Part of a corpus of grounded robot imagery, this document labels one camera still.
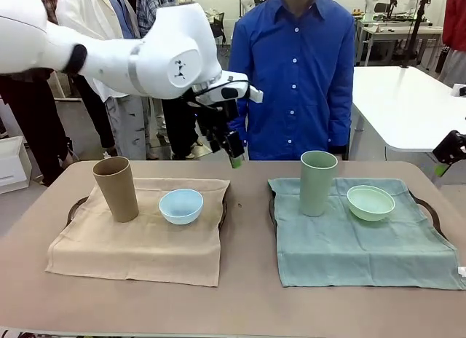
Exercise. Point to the person's left forearm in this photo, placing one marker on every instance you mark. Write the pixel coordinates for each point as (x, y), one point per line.
(340, 130)

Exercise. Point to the person in plaid shirt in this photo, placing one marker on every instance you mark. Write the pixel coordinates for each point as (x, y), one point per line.
(178, 134)

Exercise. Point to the white storage box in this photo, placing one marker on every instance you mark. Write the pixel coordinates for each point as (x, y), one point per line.
(12, 163)

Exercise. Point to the person in white coat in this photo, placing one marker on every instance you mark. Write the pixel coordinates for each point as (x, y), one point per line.
(123, 134)

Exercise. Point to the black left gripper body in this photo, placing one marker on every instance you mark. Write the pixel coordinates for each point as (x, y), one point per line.
(220, 117)

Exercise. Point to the black tripod stand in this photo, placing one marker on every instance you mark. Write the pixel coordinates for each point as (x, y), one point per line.
(415, 35)

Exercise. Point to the white side table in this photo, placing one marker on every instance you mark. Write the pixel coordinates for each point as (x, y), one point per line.
(400, 108)

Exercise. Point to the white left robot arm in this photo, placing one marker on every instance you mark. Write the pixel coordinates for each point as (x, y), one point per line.
(156, 57)

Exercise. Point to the person in blue shirt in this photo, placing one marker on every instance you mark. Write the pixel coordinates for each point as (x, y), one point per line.
(291, 79)

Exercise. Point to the tall green cup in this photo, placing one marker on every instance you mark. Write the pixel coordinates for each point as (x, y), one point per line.
(316, 192)

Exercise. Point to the small white device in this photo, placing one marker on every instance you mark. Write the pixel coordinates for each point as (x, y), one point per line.
(459, 90)

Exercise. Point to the beige cloth mat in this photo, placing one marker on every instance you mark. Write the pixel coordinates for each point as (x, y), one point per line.
(127, 250)

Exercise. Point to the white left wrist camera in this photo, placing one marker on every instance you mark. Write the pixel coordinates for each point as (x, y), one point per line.
(255, 94)

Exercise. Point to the light green bowl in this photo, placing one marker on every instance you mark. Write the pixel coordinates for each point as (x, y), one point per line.
(371, 207)

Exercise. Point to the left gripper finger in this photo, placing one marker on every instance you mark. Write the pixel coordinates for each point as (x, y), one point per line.
(215, 143)
(236, 148)

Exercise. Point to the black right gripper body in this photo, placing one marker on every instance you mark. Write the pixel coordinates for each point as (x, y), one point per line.
(453, 148)

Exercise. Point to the tall brown cup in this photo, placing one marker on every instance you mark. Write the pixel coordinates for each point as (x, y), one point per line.
(118, 192)

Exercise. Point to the person in red jacket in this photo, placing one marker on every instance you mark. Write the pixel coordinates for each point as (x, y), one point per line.
(457, 21)

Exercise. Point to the long grey workbench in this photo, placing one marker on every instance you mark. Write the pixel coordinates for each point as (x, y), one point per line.
(397, 28)

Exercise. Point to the teal cloth mat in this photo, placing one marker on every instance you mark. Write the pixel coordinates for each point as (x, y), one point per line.
(346, 250)

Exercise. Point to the light blue bowl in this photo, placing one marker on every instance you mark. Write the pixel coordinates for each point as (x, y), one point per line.
(181, 208)

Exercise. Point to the dark brown serving tray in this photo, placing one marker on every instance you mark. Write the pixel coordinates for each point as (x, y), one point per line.
(223, 207)
(271, 207)

